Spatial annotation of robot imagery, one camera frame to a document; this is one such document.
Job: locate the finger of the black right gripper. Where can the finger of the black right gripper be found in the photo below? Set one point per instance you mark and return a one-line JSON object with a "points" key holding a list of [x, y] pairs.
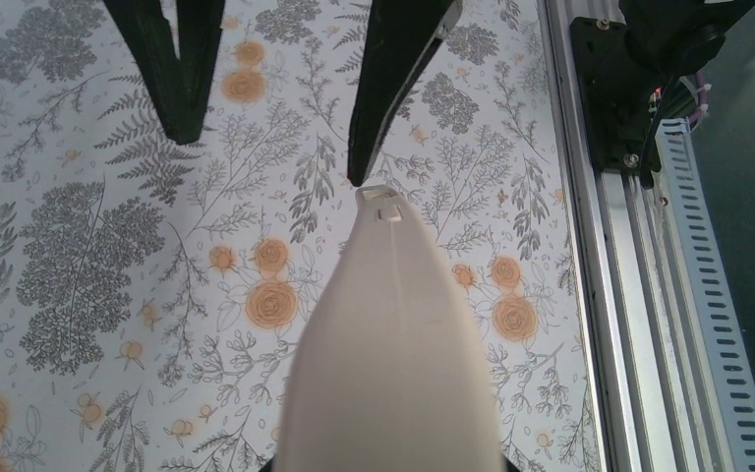
{"points": [[177, 65], [402, 39]]}

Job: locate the beige phone case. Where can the beige phone case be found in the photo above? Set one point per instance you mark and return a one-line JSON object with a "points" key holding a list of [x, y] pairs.
{"points": [[389, 373]]}

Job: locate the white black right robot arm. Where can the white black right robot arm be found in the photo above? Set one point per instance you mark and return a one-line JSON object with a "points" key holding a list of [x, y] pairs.
{"points": [[686, 35]]}

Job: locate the floral patterned table mat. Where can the floral patterned table mat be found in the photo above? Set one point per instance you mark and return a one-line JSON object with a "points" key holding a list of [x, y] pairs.
{"points": [[152, 295]]}

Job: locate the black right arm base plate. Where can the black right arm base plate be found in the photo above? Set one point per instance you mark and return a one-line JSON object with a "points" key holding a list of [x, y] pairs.
{"points": [[617, 77]]}

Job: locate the aluminium front rail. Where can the aluminium front rail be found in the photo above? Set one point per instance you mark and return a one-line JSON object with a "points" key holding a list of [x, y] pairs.
{"points": [[642, 417]]}

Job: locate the slotted grey cable duct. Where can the slotted grey cable duct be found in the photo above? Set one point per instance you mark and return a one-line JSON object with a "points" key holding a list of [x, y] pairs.
{"points": [[717, 356]]}

